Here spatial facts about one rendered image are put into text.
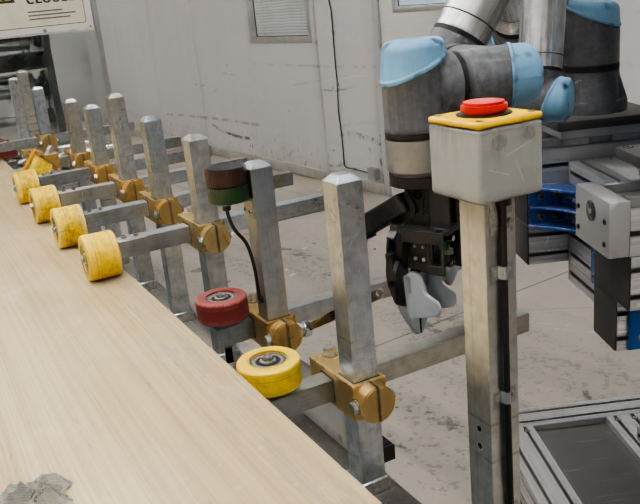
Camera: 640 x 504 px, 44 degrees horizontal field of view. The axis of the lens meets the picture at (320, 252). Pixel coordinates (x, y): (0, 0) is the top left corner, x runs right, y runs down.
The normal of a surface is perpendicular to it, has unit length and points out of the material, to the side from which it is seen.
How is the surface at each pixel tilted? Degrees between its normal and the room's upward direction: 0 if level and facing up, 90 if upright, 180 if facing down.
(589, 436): 0
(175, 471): 0
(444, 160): 90
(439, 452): 0
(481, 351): 90
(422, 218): 90
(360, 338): 90
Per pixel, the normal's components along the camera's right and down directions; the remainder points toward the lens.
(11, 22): 0.48, 0.23
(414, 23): -0.83, 0.25
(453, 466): -0.09, -0.95
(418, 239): -0.64, 0.29
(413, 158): -0.19, 0.32
